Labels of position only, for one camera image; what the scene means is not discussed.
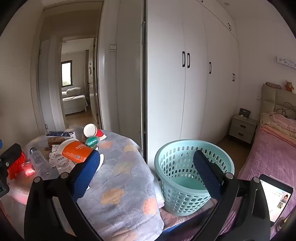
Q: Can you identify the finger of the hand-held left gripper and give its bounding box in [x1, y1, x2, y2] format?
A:
[0, 143, 22, 166]

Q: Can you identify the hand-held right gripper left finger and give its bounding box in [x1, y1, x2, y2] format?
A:
[24, 150, 104, 241]

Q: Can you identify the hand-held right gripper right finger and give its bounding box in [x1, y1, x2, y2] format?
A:
[192, 150, 271, 241]

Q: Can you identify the red wrapper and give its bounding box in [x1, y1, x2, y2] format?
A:
[7, 151, 36, 180]

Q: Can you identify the teal plastic stool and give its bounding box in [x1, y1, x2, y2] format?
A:
[154, 139, 235, 217]

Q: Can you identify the red and white paper cup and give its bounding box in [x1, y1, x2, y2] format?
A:
[83, 123, 107, 142]

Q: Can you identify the brown cardboard box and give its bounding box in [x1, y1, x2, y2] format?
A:
[46, 136, 70, 149]

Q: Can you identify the blue milk carton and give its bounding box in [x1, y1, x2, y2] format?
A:
[45, 131, 77, 140]

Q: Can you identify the orange noodle cup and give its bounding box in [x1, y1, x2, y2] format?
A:
[58, 138, 94, 164]

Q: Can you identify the white dotted paper bag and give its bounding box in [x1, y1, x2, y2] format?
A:
[48, 144, 77, 175]

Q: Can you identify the clear plastic bottle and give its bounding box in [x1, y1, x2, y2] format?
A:
[29, 147, 53, 180]

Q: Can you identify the green foil ball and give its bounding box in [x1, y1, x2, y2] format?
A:
[85, 136, 100, 149]

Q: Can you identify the beige nightstand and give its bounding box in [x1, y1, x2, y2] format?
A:
[229, 114, 258, 144]

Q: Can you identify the pink bed cover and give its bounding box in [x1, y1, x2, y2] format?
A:
[218, 130, 296, 241]

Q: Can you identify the smartphone with lit screen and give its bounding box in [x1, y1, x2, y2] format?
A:
[259, 174, 294, 224]

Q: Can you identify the white sofa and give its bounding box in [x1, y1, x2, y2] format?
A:
[61, 87, 88, 115]

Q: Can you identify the white wardrobe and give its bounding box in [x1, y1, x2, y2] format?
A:
[147, 0, 240, 149]

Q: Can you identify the folded pink blanket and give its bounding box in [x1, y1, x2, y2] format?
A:
[260, 112, 296, 149]

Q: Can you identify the dark framed window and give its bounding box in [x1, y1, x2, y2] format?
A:
[61, 60, 73, 88]

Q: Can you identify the white sliding door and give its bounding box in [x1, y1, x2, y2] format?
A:
[98, 0, 148, 160]

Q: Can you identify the beige bed headboard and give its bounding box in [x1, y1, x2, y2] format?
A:
[261, 84, 296, 120]

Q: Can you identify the leopard print cloth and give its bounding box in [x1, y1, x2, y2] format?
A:
[265, 81, 283, 90]

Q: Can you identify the black cable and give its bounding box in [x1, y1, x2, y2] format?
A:
[275, 103, 293, 119]

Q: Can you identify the white wall sticker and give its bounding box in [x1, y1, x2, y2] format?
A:
[277, 57, 296, 69]

